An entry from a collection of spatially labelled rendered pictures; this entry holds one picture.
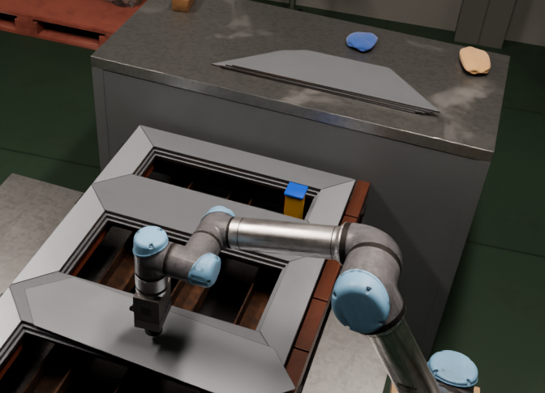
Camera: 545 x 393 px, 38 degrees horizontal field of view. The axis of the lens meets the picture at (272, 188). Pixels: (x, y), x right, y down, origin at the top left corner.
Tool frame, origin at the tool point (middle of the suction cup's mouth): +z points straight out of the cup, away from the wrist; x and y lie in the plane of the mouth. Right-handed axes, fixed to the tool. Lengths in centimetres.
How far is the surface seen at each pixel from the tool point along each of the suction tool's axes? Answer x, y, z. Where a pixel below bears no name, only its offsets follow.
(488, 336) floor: 101, -103, 88
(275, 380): 31.8, 4.3, 2.6
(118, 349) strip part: -6.7, 6.2, 2.7
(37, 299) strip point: -32.2, -2.9, 2.7
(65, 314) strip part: -23.4, -0.2, 2.7
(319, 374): 41.0, -13.2, 19.6
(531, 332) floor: 118, -110, 88
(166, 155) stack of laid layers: -22, -72, 5
